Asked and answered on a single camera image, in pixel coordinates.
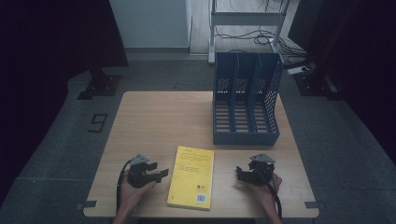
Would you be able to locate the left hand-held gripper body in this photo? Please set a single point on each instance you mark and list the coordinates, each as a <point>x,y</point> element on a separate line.
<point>140,176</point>

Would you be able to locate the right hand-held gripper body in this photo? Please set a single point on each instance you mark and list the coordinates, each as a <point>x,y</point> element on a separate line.
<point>261,172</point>

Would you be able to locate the yellow book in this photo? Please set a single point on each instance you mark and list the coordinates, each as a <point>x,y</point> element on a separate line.
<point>191,179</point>

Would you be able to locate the blue mesh file holder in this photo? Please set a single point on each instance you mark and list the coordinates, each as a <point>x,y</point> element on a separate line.
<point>246,137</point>

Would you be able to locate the person's right hand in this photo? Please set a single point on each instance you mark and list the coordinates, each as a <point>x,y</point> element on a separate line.
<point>264,193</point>

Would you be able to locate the person's left hand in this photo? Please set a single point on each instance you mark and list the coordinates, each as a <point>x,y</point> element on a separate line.
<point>132,196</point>

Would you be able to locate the grey tape strip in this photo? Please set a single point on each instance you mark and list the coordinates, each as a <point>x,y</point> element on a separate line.
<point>314,205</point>
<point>88,204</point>

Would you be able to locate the black stand base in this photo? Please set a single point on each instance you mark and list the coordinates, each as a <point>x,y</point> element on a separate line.
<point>314,85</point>
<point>102,85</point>

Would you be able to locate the white power strip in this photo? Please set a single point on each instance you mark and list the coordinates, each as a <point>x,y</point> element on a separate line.
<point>298,70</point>

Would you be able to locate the white cabinet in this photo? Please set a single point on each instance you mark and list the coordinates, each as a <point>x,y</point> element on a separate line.
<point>151,25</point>

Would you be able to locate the dark curtain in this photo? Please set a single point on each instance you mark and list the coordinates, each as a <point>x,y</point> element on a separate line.
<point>46,46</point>
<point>364,56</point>

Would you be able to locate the white desk frame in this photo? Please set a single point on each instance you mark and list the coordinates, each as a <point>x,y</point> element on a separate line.
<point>244,18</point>

